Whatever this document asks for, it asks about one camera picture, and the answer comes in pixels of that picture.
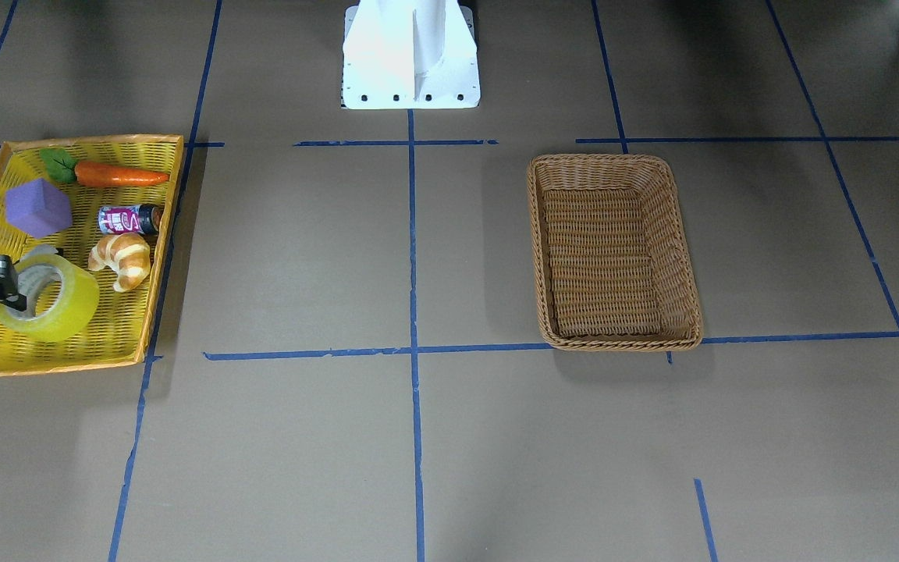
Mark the purple foam block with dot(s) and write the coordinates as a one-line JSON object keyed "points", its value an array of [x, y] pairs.
{"points": [[38, 208]]}

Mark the orange toy carrot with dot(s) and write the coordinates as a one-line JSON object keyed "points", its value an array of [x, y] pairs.
{"points": [[62, 167]]}

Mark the white pole with base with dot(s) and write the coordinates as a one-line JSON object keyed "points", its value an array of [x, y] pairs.
{"points": [[410, 55]]}

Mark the small purple can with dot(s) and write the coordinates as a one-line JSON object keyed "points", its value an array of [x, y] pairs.
{"points": [[143, 219]]}

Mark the brown wicker basket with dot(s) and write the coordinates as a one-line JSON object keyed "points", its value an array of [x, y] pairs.
{"points": [[612, 266]]}

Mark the yellow tape roll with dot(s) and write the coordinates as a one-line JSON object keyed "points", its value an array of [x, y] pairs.
{"points": [[61, 299]]}

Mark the yellow wicker basket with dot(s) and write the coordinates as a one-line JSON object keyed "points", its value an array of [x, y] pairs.
{"points": [[117, 335]]}

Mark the toy panda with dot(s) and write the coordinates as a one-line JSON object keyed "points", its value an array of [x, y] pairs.
{"points": [[42, 249]]}

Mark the toy croissant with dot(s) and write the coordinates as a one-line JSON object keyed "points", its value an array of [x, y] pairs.
{"points": [[128, 255]]}

